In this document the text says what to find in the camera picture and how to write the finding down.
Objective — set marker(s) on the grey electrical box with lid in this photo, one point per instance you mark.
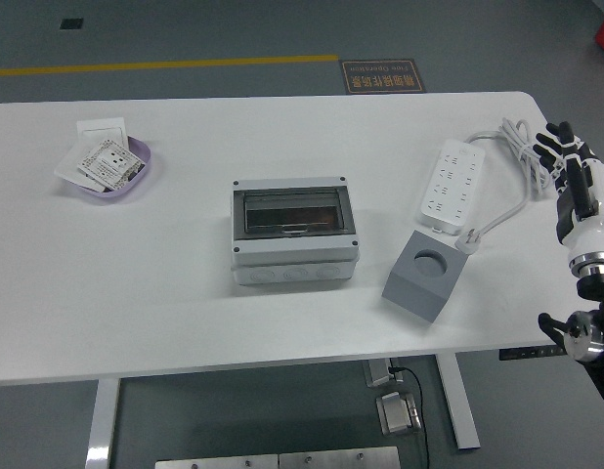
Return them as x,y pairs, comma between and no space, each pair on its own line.
292,268

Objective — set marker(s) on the black table control panel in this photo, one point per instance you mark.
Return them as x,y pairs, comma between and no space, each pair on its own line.
527,353

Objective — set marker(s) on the white power strip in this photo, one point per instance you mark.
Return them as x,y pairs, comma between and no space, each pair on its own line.
453,185

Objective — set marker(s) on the purple plastic tray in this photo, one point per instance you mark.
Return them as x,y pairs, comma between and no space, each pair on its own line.
136,183

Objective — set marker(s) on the metal box under table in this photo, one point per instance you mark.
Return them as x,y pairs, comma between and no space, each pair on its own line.
397,415

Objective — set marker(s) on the white wall switch panel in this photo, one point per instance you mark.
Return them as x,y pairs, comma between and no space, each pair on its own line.
101,128

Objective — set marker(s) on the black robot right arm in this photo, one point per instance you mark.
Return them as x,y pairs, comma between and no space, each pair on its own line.
595,288

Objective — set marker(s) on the black floor socket cover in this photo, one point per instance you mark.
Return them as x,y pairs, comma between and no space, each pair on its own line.
71,23

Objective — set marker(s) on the white table leg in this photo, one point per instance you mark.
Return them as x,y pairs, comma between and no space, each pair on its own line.
461,415
102,425

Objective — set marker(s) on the yellow floor tape line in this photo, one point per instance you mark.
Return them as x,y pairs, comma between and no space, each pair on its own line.
160,65

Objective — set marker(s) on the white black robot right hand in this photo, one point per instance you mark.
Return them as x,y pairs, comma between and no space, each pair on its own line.
597,225

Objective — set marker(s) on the socket panel with printed film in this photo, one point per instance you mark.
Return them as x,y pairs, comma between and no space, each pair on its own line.
109,163

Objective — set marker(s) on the flat white cover plate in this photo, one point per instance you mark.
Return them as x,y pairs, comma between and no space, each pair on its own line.
70,163

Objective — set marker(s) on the metal base plate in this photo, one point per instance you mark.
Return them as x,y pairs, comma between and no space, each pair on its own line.
338,459
216,463

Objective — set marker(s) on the grey cube with round hole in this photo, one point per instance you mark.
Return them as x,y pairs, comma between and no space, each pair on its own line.
419,298

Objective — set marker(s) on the metal bracket under table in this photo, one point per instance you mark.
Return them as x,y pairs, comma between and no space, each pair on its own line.
377,373

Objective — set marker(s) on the brown floor sign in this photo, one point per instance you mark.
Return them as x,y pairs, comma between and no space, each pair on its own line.
382,76

